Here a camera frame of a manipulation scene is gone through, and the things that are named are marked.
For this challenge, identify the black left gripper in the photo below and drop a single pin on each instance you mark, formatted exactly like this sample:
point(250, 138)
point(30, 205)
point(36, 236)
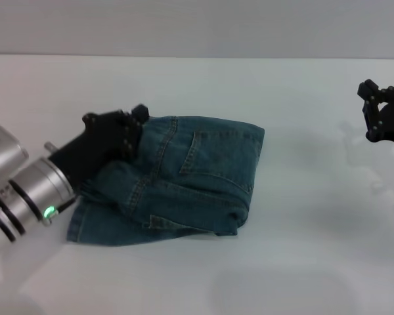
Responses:
point(98, 144)

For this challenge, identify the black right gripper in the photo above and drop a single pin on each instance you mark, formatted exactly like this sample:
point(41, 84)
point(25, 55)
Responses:
point(392, 115)

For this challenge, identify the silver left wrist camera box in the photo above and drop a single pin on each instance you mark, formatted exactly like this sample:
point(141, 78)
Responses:
point(3, 147)

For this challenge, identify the blue denim shorts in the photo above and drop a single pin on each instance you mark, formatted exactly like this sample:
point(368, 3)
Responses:
point(190, 177)

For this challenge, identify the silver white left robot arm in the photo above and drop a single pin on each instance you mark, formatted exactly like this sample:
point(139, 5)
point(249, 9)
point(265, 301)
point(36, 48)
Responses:
point(23, 200)

